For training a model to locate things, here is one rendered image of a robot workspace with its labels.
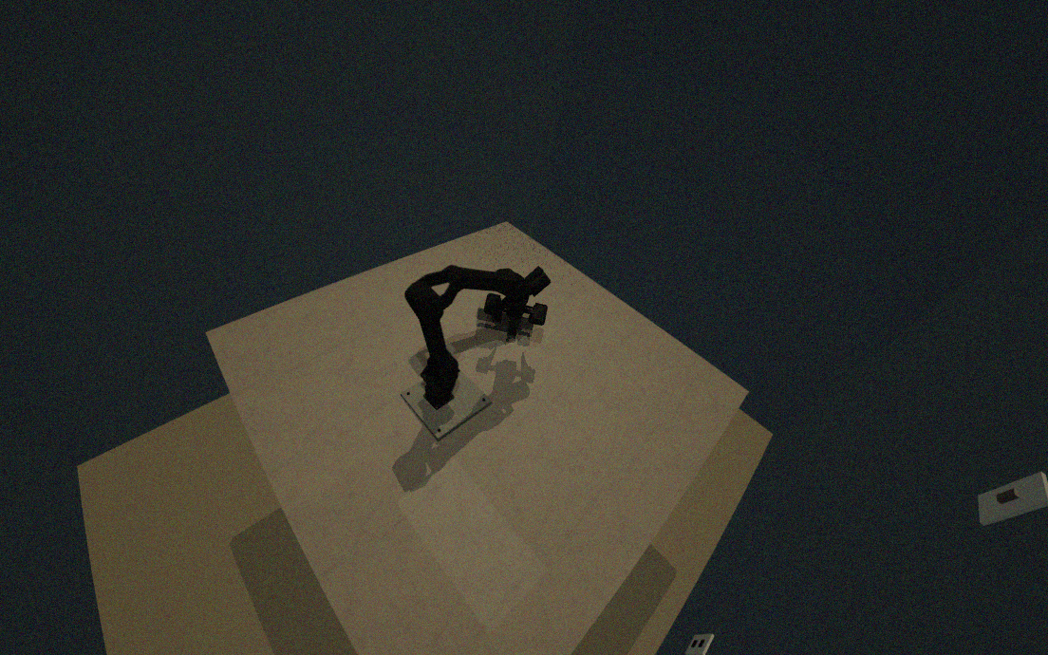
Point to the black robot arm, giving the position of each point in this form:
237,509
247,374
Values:
442,368

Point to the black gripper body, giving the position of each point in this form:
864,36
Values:
539,311

